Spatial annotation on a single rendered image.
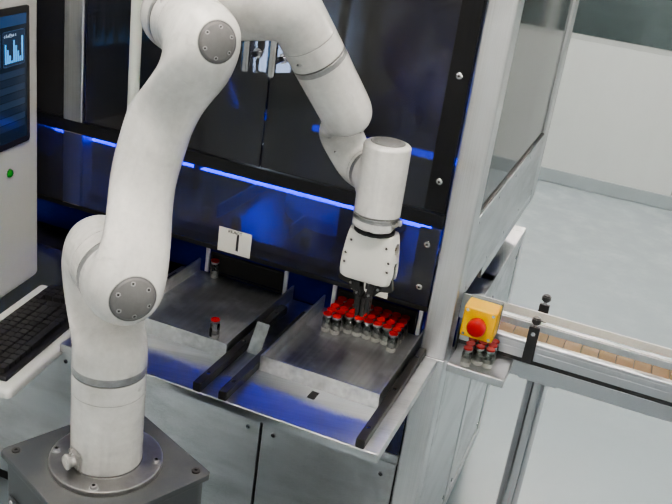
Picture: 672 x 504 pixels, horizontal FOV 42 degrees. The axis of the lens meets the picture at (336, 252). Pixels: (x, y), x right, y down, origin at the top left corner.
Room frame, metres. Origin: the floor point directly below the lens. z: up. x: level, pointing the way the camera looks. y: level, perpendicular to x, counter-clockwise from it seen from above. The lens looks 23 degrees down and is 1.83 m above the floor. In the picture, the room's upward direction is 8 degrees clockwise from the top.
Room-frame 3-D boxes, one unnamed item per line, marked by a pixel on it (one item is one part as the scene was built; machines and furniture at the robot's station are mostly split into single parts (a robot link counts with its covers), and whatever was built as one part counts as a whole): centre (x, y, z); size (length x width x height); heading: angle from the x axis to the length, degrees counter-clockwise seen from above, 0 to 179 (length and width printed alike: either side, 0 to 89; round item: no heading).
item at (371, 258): (1.48, -0.06, 1.21); 0.10 x 0.08 x 0.11; 71
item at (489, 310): (1.71, -0.33, 0.99); 0.08 x 0.07 x 0.07; 161
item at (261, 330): (1.59, 0.15, 0.91); 0.14 x 0.03 x 0.06; 161
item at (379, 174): (1.48, -0.06, 1.35); 0.09 x 0.08 x 0.13; 32
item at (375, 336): (1.76, -0.08, 0.90); 0.18 x 0.02 x 0.05; 71
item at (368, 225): (1.48, -0.06, 1.27); 0.09 x 0.08 x 0.03; 71
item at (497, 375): (1.75, -0.36, 0.87); 0.14 x 0.13 x 0.02; 161
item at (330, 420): (1.67, 0.13, 0.87); 0.70 x 0.48 x 0.02; 71
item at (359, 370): (1.68, -0.06, 0.90); 0.34 x 0.26 x 0.04; 161
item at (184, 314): (1.79, 0.26, 0.90); 0.34 x 0.26 x 0.04; 161
